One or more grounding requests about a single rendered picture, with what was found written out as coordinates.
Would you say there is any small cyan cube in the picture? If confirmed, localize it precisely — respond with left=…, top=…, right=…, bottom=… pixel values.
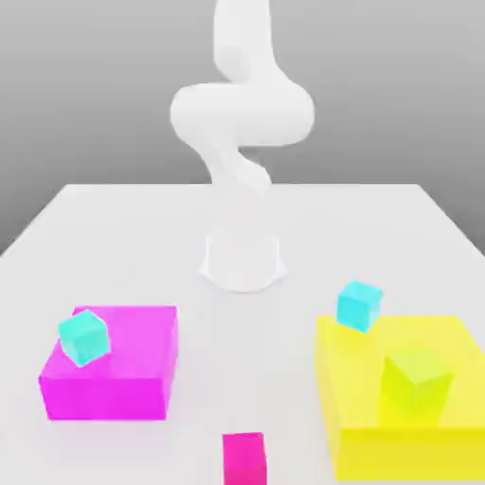
left=335, top=279, right=385, bottom=334

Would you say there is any small turquoise cube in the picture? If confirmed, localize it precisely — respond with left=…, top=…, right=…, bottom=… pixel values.
left=57, top=309, right=112, bottom=368

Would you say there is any small pink cube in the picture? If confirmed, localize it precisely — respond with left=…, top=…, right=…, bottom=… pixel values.
left=222, top=432, right=268, bottom=485

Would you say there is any small lime yellow cube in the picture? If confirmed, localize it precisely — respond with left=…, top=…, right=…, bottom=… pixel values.
left=379, top=347, right=456, bottom=427

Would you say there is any large magenta box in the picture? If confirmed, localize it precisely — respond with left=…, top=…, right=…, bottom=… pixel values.
left=38, top=305, right=179, bottom=422

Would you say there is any large yellow box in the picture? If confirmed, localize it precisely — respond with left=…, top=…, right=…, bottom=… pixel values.
left=314, top=314, right=485, bottom=483

